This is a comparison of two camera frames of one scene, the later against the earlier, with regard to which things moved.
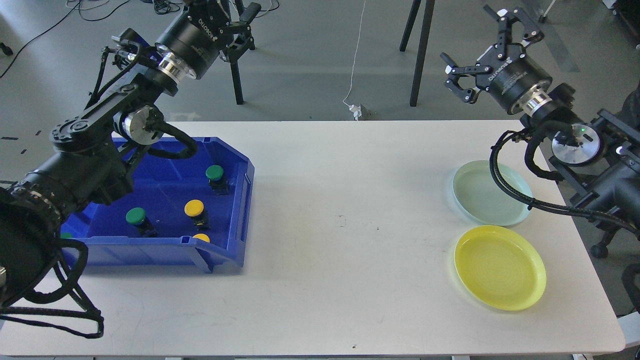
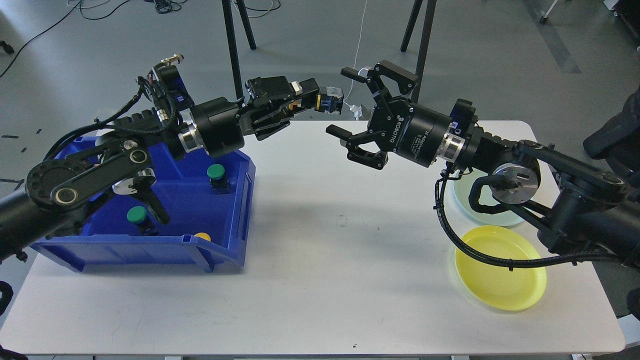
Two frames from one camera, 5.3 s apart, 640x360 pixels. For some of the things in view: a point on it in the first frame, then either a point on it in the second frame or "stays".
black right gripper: (515, 82) -> (407, 130)
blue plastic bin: (192, 207) stays
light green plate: (483, 199) stays
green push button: (137, 216) stays
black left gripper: (196, 40) -> (219, 120)
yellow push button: (195, 208) -> (329, 100)
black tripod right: (427, 16) stays
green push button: (219, 183) stays
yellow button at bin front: (202, 236) stays
